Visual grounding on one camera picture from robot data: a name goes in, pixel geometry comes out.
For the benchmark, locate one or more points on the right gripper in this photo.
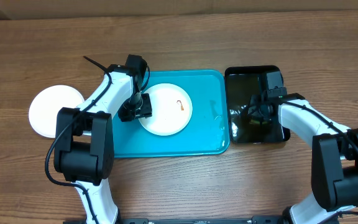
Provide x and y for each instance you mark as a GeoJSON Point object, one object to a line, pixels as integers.
{"type": "Point", "coordinates": [258, 114]}

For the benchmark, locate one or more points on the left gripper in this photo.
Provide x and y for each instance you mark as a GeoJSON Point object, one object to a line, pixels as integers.
{"type": "Point", "coordinates": [127, 116]}

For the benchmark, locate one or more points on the white plate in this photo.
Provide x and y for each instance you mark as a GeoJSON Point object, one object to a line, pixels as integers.
{"type": "Point", "coordinates": [167, 117]}
{"type": "Point", "coordinates": [45, 106]}

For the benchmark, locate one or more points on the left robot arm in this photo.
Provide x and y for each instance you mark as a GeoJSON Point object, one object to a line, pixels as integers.
{"type": "Point", "coordinates": [82, 154]}

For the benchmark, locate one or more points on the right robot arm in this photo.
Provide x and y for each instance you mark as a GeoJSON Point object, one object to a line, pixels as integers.
{"type": "Point", "coordinates": [334, 165]}

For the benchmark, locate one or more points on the black water tray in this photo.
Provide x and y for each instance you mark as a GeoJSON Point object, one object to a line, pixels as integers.
{"type": "Point", "coordinates": [241, 83]}

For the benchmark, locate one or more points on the teal plastic serving tray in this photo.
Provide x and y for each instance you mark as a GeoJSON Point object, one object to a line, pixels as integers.
{"type": "Point", "coordinates": [207, 133]}

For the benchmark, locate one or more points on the brown food scrap upper plate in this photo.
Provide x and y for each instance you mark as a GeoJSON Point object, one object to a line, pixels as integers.
{"type": "Point", "coordinates": [179, 102]}

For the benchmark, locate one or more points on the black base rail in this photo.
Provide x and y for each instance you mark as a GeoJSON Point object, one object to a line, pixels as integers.
{"type": "Point", "coordinates": [254, 220]}

